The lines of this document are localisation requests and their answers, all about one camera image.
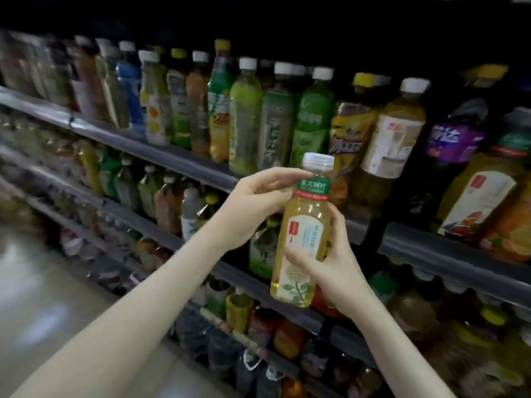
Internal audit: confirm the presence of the yellow green tea bottle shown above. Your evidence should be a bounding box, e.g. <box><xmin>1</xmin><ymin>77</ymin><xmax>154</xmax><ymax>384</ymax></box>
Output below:
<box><xmin>269</xmin><ymin>152</ymin><xmax>335</xmax><ymax>309</ymax></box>

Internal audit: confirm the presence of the person's left forearm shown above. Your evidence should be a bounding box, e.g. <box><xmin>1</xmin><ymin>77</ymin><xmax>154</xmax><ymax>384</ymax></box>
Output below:
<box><xmin>8</xmin><ymin>226</ymin><xmax>242</xmax><ymax>398</ymax></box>

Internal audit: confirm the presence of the person's right hand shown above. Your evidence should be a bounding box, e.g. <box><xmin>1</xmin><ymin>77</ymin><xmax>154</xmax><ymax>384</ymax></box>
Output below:
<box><xmin>284</xmin><ymin>203</ymin><xmax>378</xmax><ymax>322</ymax></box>

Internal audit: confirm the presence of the person's left hand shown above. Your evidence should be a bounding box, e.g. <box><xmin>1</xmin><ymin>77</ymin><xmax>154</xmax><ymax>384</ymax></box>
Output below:
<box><xmin>209</xmin><ymin>166</ymin><xmax>316</xmax><ymax>252</ymax></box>

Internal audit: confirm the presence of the drinks shelf unit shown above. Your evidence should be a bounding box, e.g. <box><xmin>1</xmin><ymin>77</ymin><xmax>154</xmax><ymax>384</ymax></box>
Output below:
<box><xmin>0</xmin><ymin>20</ymin><xmax>531</xmax><ymax>398</ymax></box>

